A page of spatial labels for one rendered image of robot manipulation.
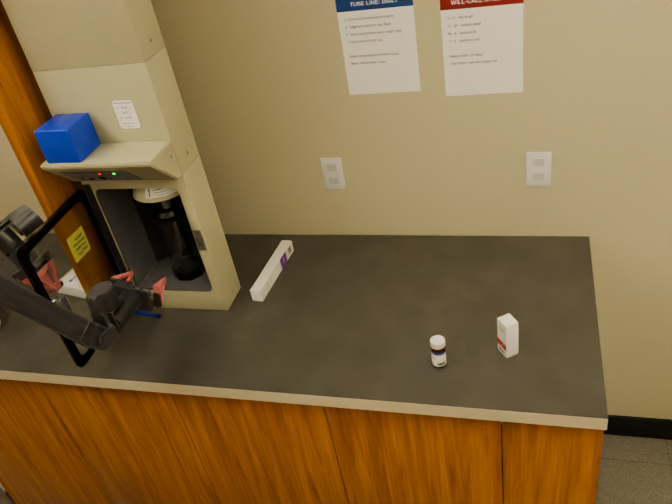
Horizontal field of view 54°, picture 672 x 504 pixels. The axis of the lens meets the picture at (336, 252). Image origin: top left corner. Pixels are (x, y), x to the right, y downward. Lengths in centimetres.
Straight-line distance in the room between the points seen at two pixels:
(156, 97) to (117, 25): 18
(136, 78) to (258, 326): 75
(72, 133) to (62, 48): 20
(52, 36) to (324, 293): 99
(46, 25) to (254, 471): 134
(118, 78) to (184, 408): 91
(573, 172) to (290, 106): 86
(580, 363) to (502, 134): 69
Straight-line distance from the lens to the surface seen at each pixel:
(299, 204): 222
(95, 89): 176
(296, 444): 192
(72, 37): 173
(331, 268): 206
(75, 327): 166
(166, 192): 186
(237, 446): 202
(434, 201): 210
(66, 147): 175
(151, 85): 167
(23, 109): 188
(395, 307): 187
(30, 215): 187
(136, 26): 164
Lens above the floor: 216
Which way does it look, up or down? 35 degrees down
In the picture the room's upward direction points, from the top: 11 degrees counter-clockwise
